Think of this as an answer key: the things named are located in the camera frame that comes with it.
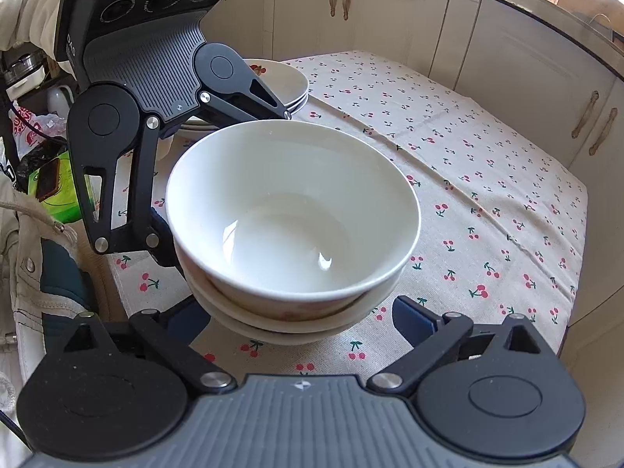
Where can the teal shirt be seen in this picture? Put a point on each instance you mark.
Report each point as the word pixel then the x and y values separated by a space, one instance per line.
pixel 58 273

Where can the metal pot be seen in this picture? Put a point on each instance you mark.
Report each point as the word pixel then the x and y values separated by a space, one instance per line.
pixel 22 66

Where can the white kettle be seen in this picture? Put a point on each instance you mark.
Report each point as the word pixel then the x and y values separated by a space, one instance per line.
pixel 58 97

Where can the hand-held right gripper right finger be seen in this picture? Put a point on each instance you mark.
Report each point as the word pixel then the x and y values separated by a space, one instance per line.
pixel 412 317

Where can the beige jacket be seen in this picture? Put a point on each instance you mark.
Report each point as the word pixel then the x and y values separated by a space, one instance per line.
pixel 29 278

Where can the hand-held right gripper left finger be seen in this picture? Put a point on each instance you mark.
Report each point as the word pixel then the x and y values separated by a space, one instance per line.
pixel 187 319

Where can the red and white plastic bag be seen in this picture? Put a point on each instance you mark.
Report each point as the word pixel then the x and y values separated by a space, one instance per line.
pixel 29 126

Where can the green package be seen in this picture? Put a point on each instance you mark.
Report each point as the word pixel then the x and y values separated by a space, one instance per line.
pixel 61 200

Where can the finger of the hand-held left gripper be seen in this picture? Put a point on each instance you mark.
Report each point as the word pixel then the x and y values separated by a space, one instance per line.
pixel 263 102
pixel 146 195

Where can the white kitchen cabinets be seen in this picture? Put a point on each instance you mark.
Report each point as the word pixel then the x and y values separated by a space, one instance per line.
pixel 414 24

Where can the cherry print tablecloth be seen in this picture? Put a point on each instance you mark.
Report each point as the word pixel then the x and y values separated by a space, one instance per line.
pixel 487 180

